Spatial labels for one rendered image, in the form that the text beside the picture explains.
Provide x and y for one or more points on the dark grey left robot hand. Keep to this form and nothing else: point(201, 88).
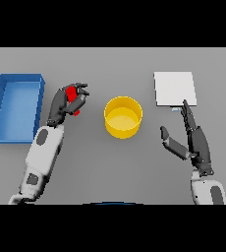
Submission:
point(60, 105)

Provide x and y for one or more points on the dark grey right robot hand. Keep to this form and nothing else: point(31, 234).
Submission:
point(199, 145)

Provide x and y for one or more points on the red beaker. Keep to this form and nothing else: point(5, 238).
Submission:
point(71, 94)

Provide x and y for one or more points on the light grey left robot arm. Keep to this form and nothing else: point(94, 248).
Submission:
point(41, 162)

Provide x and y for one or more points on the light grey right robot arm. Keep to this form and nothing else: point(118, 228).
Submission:
point(207, 191)

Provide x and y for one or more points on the pale square measuring scale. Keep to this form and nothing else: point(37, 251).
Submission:
point(175, 89)

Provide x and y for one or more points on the yellow bowl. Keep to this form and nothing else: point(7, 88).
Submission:
point(123, 117)

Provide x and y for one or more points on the blue tray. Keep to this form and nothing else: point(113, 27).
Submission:
point(16, 107)

